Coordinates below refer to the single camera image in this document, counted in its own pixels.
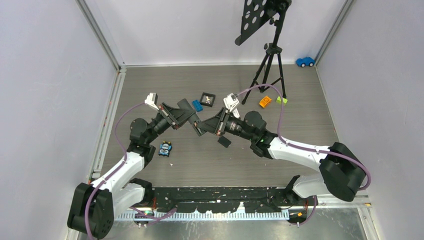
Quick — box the blue robot face toy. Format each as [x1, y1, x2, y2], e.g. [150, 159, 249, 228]
[158, 141, 172, 157]

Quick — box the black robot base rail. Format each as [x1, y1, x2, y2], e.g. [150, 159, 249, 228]
[120, 177, 319, 215]

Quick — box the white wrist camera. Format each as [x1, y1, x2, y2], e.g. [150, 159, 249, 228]
[223, 93, 240, 119]
[144, 92, 159, 111]

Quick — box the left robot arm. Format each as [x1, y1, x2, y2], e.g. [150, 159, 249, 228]
[67, 101, 196, 240]

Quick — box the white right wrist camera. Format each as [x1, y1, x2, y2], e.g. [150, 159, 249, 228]
[223, 93, 240, 119]

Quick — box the black square frame box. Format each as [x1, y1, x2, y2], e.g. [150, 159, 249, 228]
[200, 92, 216, 107]

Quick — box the blue toy brick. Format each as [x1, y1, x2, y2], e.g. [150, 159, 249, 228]
[192, 99, 204, 112]

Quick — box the black battery cover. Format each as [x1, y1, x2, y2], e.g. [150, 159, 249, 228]
[217, 136, 232, 148]

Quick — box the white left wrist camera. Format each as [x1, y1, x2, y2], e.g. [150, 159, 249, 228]
[144, 92, 159, 111]

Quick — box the blue toy car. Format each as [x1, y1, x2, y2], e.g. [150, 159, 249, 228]
[295, 56, 315, 68]

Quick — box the green toy brick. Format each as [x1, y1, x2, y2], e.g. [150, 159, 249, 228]
[275, 96, 288, 106]

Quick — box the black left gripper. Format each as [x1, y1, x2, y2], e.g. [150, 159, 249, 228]
[146, 103, 196, 145]

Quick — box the orange toy brick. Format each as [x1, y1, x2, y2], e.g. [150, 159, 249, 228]
[259, 96, 272, 109]

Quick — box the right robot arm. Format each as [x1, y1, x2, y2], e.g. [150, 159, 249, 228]
[193, 108, 368, 205]

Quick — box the black tripod stand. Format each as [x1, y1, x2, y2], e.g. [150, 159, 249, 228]
[234, 0, 292, 100]

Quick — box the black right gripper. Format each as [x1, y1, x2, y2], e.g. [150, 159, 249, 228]
[197, 108, 256, 142]

